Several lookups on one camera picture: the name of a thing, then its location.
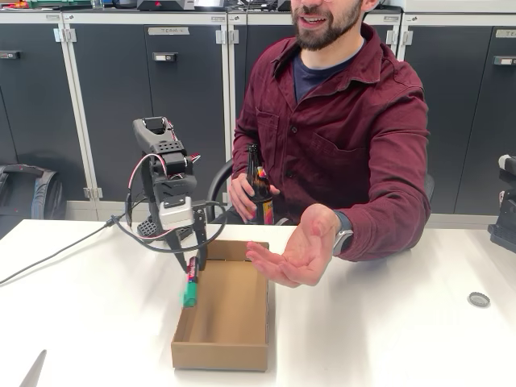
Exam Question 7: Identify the green red edding marker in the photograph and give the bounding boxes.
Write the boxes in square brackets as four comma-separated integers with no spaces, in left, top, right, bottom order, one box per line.
[179,256,202,310]

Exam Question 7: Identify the brown glass beer bottle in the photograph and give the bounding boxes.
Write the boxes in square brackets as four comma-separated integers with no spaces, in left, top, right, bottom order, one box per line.
[244,144,275,226]

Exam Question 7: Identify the person's left forearm maroon sleeve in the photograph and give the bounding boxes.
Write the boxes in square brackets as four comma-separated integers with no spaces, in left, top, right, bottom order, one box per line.
[334,181,431,263]

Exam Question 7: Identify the person's right forearm maroon sleeve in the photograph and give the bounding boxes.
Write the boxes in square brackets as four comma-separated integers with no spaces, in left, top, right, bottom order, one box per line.
[231,132,263,190]

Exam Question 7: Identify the person's right hand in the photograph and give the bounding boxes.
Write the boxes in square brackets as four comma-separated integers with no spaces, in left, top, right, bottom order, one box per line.
[228,173,281,225]

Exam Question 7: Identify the person's left hand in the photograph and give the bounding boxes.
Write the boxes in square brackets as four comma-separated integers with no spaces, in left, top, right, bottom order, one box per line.
[244,203,339,289]

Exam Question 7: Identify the black office chair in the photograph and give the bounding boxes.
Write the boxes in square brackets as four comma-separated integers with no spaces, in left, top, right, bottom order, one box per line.
[207,159,435,225]

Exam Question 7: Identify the brown open cardboard box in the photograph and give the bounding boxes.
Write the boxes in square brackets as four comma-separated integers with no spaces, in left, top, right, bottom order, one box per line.
[170,239,270,372]

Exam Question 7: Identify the grey band wrist watch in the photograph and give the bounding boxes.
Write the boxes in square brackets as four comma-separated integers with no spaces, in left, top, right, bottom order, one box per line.
[332,211,355,257]

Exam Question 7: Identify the grey black backpack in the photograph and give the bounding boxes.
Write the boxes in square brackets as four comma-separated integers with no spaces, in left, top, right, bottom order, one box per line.
[0,163,68,239]

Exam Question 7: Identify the maroon shirt torso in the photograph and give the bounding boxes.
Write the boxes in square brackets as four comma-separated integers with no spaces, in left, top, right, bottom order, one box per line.
[232,22,431,227]

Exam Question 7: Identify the black red device case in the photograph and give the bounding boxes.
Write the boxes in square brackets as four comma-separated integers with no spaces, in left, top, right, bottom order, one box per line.
[136,0,197,12]

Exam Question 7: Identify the bearded man's head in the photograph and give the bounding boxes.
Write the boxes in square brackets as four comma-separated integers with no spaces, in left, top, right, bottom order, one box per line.
[289,0,364,52]

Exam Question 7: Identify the silver bottle cap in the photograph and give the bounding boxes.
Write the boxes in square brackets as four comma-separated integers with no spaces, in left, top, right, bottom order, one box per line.
[467,291,492,309]

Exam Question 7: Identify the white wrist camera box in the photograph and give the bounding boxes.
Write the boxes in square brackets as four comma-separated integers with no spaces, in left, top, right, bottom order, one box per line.
[158,196,194,231]

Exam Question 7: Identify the red white servo wires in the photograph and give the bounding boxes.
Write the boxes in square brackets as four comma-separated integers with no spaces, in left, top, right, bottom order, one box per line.
[127,152,202,243]

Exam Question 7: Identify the thick black camera cable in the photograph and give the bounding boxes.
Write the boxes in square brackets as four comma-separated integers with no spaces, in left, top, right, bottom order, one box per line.
[0,200,229,285]

